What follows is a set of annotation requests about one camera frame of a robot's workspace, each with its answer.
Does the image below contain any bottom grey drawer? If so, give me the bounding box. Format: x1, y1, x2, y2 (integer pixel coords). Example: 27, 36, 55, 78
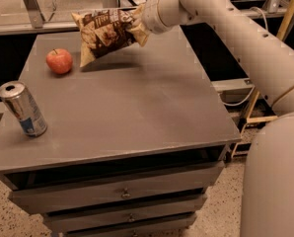
65, 212, 196, 237

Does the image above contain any brown chip bag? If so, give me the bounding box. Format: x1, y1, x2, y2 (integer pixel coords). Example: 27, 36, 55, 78
72, 8, 136, 67

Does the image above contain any metal guard railing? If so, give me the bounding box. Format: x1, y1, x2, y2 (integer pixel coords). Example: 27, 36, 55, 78
0, 0, 287, 39

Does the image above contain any silver blue drink can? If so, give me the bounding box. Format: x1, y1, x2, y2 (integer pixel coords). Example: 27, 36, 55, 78
0, 81, 47, 137

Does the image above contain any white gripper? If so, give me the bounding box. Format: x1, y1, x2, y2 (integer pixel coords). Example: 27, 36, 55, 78
127, 0, 171, 46

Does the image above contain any red apple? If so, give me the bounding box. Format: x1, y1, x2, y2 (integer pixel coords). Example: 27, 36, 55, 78
46, 48, 73, 75

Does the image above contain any top grey drawer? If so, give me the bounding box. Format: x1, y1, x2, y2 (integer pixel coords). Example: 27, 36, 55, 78
9, 161, 224, 214

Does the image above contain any grey drawer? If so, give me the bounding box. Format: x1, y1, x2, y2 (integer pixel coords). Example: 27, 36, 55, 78
65, 212, 196, 237
44, 194, 207, 232
9, 161, 224, 214

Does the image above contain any grey drawer cabinet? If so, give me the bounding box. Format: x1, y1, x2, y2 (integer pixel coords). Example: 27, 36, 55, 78
0, 27, 242, 237

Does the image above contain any middle grey drawer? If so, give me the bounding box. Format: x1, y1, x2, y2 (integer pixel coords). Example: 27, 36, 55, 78
44, 194, 207, 232

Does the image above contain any white cable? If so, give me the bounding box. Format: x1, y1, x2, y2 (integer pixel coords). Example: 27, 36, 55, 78
219, 6, 269, 108

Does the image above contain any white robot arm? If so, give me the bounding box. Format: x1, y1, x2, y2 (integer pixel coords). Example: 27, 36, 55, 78
133, 0, 294, 237

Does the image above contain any grey wall duct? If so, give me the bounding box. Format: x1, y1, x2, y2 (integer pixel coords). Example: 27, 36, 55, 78
212, 78, 255, 106

